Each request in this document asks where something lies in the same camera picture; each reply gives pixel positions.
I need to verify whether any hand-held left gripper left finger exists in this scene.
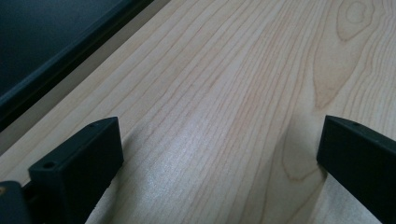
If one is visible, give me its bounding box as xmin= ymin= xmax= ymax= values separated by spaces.
xmin=27 ymin=116 xmax=125 ymax=224

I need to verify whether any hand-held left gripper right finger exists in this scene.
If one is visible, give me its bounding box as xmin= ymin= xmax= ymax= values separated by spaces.
xmin=316 ymin=115 xmax=396 ymax=224

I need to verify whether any black flat panel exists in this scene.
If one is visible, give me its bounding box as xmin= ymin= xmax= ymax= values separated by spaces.
xmin=0 ymin=0 xmax=155 ymax=133

